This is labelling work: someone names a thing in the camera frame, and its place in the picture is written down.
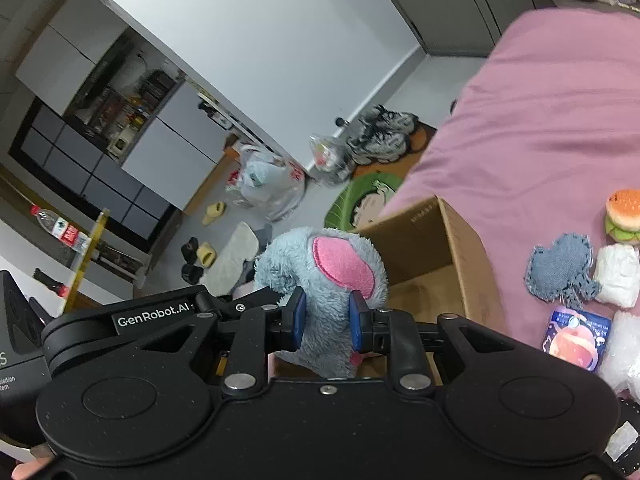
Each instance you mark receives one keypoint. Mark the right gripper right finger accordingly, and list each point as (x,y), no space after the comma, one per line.
(377,330)

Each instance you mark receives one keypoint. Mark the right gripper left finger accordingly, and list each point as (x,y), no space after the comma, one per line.
(285,317)

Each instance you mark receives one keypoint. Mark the grey pink plush toy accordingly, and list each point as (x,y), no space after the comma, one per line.
(328,264)

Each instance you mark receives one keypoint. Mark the blue planet tissue pack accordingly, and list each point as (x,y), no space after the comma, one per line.
(577,336)

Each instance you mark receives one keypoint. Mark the clear bag white stuffing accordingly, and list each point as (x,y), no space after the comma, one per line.
(620,367)

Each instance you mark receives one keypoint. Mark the plush hamburger toy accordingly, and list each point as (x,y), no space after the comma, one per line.
(622,216)

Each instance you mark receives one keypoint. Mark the white soft packet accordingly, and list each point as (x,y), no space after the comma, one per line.
(618,273)

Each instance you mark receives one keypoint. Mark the brown cardboard box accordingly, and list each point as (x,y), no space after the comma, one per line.
(435,263)

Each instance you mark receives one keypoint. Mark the white floor towel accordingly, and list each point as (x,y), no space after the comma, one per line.
(231,265)

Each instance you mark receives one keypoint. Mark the yellow slipper near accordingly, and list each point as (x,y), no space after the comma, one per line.
(206,255)

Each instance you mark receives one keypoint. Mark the yellow slipper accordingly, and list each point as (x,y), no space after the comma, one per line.
(213,212)
(206,255)

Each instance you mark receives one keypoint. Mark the black slipper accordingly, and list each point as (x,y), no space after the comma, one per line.
(189,250)

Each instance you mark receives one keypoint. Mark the green cartoon floor mat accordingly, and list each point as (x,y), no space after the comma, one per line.
(372,186)

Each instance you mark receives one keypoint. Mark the yellow slipper far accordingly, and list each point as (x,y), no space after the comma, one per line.
(213,212)

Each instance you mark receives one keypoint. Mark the white plastic shopping bag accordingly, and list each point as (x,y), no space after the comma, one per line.
(268,182)

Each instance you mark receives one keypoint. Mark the clear plastic trash bag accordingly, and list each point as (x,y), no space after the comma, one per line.
(332,159)

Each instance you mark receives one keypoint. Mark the grey sneaker front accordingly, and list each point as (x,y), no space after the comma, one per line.
(373,145)

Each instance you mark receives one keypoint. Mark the white kitchen cabinet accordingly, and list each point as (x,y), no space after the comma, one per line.
(179,148)

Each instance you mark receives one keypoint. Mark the blue denim fabric patch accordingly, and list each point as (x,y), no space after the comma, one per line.
(562,272)

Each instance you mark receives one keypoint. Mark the yellow tape measure strip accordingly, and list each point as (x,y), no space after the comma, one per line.
(85,257)

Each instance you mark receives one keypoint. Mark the plastic water bottle red label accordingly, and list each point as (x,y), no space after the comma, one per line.
(61,229)

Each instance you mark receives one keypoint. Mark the pink bed sheet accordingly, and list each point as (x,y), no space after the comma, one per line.
(538,140)

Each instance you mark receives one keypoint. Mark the black fabric patch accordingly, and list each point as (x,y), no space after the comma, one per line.
(622,451)

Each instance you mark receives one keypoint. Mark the grey sneaker near wall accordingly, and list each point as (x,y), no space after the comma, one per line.
(381,118)

